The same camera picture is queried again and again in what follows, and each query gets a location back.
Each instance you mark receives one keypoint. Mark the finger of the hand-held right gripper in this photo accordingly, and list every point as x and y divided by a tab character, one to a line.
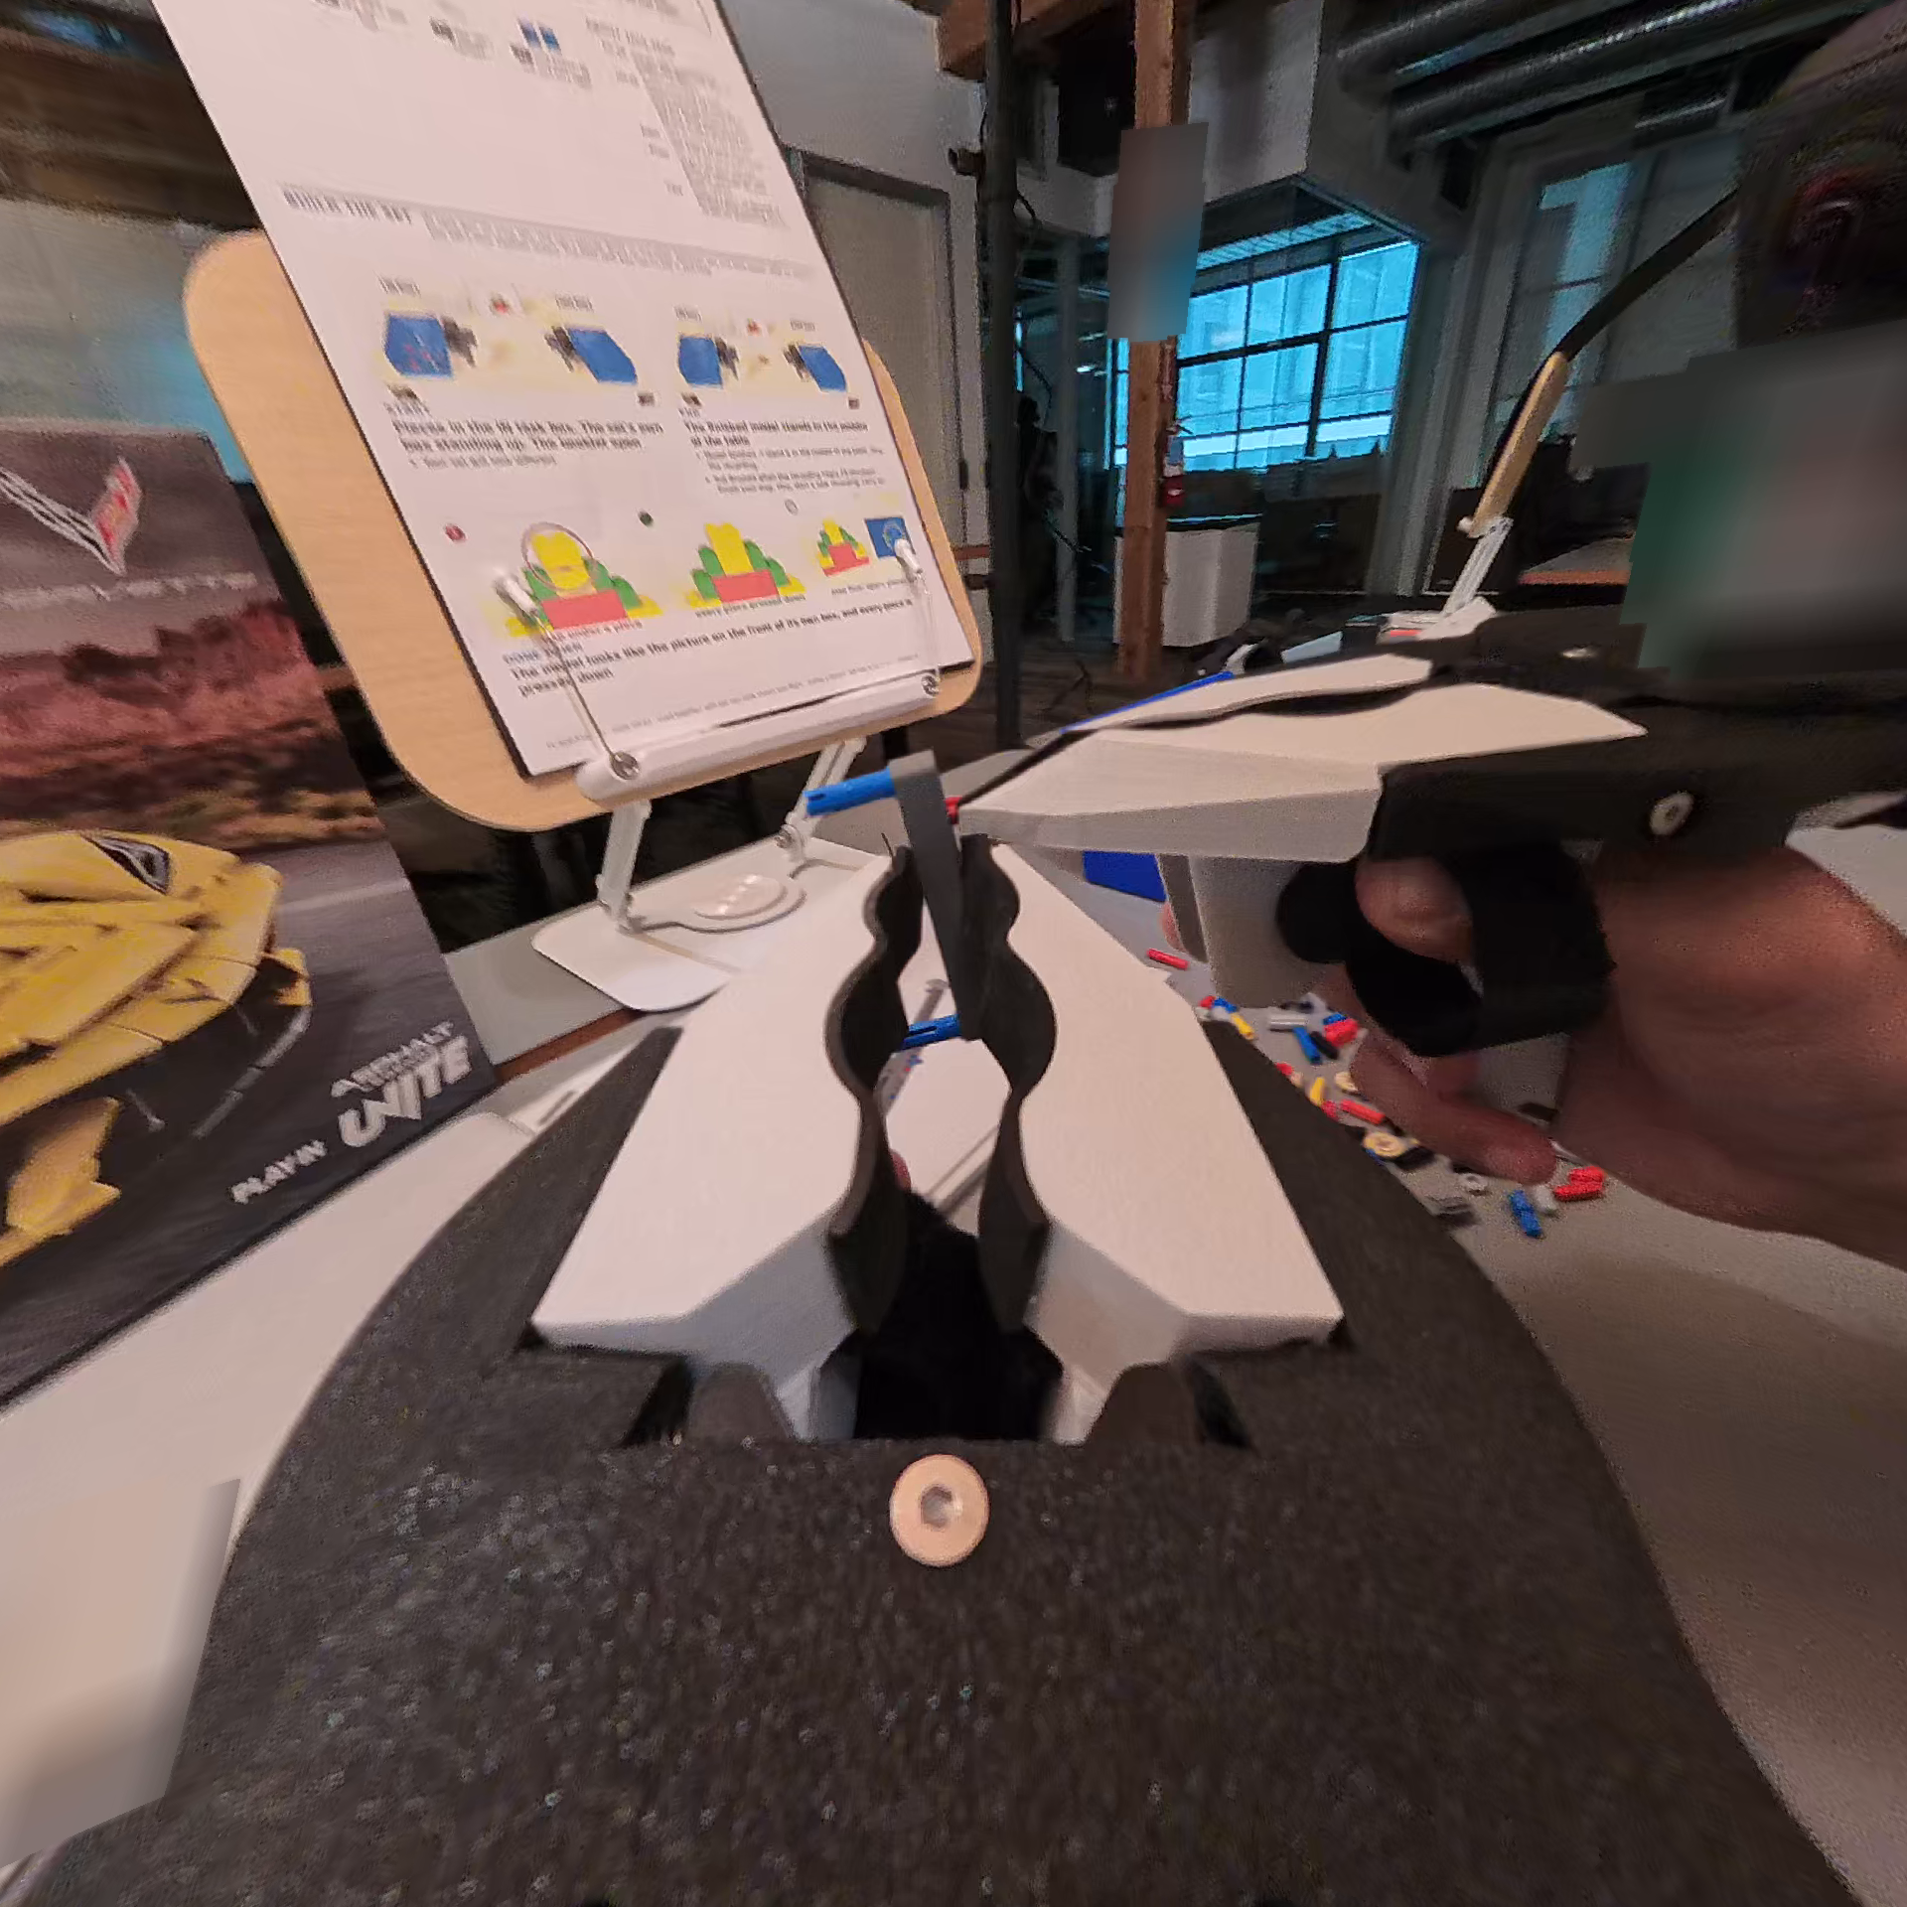
1281	689
1222	796

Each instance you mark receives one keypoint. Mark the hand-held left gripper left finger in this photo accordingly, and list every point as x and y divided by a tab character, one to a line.
716	1163

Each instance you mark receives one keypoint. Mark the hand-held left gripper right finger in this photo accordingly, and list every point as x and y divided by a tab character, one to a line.
1164	1177

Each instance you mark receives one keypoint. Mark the dark grey lego beam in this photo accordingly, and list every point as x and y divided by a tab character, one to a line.
936	879

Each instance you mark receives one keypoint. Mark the pile of mixed lego pins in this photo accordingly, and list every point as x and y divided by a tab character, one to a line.
1341	1102

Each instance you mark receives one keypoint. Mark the lego set box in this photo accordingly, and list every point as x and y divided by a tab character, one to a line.
180	968

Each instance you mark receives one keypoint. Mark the person's right hand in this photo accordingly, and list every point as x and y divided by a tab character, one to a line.
1757	1042

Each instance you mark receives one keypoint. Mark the blue plastic bin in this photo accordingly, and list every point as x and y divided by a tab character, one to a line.
1124	874

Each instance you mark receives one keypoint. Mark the white cabinet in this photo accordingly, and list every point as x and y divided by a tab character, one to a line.
1211	581

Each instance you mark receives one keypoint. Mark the wooden document stand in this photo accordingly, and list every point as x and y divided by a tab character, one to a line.
328	594
1520	431

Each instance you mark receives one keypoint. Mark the open instruction booklet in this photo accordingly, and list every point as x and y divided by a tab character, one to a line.
298	1340

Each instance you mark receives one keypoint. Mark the printed instruction sheet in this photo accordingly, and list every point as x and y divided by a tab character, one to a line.
595	373

